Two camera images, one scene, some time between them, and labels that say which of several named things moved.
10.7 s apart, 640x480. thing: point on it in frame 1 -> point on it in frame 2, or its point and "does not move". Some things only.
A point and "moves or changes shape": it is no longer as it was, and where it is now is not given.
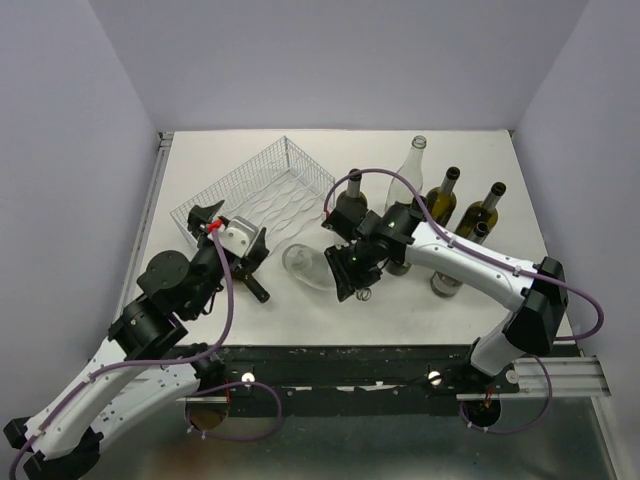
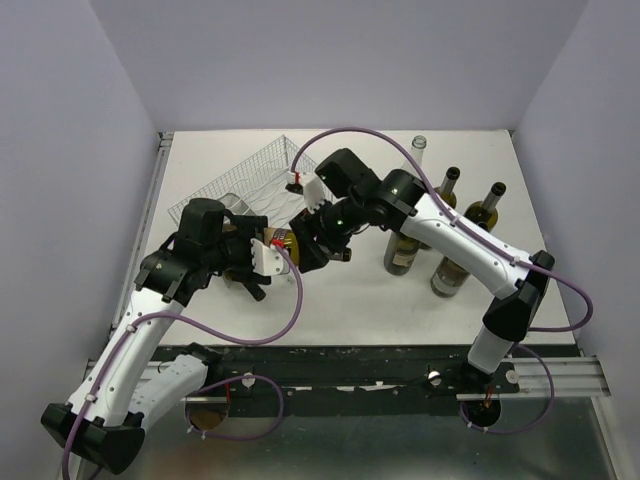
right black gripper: (348, 282) -> (313, 222)
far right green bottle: (484, 211) does not move
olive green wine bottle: (441, 201) does not move
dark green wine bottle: (353, 201) moves or changes shape
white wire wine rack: (281, 190) does not move
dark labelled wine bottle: (253, 285) does not move
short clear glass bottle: (309, 265) moves or changes shape
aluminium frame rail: (579, 376) does not move
